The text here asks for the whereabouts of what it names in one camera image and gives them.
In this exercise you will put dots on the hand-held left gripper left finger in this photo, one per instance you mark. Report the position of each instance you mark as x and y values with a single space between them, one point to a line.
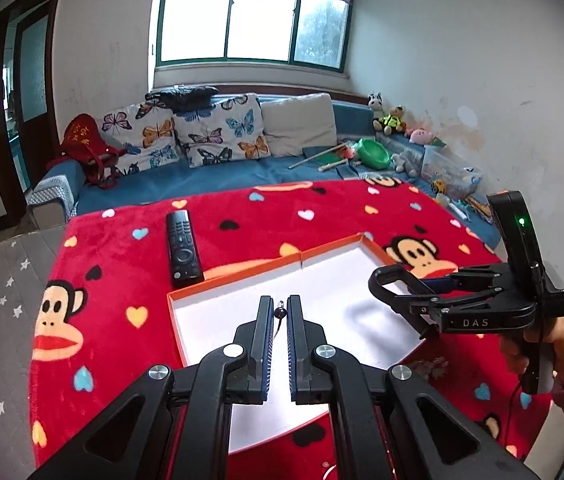
267 355

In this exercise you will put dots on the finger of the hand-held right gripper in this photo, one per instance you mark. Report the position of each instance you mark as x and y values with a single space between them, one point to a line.
462 302
443 283

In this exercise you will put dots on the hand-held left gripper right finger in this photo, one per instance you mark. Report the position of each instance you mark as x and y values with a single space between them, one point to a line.
292 355

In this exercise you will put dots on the small dark earring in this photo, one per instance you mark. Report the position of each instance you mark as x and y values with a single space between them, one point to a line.
279 313

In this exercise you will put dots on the black smart band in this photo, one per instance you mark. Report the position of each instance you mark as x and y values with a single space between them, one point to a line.
379 292

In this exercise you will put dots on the orange white shallow tray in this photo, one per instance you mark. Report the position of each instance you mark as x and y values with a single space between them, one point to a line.
332 280

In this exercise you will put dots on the blue white plush toy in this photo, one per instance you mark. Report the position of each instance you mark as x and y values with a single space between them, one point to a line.
473 174

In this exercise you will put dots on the clear plastic storage box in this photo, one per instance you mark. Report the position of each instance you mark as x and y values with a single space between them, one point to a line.
449 172

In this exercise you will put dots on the grey plush toy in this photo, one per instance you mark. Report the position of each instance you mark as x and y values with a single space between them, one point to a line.
404 162

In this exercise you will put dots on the black remote control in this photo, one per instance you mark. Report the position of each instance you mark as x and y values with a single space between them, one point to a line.
181 250

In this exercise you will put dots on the green plastic basin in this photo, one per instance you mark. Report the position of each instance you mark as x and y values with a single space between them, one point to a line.
374 152

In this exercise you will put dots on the pink plush toy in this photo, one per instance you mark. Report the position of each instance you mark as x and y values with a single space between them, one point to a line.
419 136

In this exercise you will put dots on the red monkey print blanket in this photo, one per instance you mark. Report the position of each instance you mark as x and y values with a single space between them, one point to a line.
126 270

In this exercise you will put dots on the bear plush toy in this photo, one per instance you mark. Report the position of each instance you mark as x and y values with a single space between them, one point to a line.
391 121

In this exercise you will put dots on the wooden stick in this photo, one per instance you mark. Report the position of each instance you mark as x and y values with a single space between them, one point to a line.
317 156

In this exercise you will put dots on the blue sofa bed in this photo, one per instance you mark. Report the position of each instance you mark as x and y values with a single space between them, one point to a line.
242 175

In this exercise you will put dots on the cow plush toy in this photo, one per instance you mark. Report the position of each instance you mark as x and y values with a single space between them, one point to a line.
375 101

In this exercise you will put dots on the beige cushion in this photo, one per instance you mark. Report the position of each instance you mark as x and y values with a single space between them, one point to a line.
299 125

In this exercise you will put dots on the butterfly print cushion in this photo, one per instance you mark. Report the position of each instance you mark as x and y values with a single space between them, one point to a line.
221 130
146 135

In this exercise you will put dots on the grey knit armrest cover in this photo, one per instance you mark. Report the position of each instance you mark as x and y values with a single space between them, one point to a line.
54 190

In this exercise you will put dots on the grey star print mattress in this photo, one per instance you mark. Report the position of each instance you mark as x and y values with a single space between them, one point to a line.
6 285

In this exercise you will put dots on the dark garment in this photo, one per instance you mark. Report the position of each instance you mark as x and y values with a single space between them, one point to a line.
184 97

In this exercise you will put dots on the red bag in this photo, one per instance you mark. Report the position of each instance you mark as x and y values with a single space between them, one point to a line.
81 140

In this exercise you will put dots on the green framed window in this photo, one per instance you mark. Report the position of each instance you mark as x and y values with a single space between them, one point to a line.
257 20

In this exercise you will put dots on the dark wooden door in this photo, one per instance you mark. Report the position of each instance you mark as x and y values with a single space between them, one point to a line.
31 85

